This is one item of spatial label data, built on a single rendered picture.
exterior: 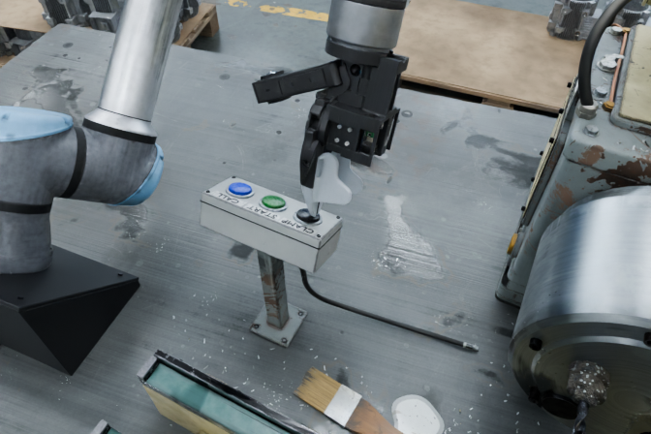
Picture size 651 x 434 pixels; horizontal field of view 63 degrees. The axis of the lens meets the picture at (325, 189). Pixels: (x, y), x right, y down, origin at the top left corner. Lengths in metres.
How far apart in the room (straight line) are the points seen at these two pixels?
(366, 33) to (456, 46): 2.24
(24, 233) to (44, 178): 0.08
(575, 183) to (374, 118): 0.29
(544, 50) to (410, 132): 1.74
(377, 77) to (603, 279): 0.29
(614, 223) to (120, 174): 0.69
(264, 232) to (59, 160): 0.35
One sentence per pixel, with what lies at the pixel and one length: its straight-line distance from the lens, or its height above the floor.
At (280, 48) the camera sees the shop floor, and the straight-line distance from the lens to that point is 2.97.
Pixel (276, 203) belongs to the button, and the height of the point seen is 1.07.
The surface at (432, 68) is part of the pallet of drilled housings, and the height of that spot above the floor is 0.15.
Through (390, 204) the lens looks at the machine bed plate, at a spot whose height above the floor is 0.80.
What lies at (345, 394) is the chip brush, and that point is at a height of 0.81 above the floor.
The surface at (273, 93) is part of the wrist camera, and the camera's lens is 0.61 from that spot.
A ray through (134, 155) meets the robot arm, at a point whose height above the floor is 0.99.
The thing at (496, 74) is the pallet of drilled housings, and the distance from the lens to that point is 2.62.
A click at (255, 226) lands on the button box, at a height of 1.06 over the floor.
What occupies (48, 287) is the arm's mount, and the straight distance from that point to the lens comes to 0.85.
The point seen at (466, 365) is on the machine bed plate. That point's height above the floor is 0.80.
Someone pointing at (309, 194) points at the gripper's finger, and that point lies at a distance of 0.61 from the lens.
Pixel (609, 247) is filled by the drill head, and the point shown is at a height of 1.14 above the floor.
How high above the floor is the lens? 1.57
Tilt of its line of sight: 47 degrees down
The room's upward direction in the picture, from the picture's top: straight up
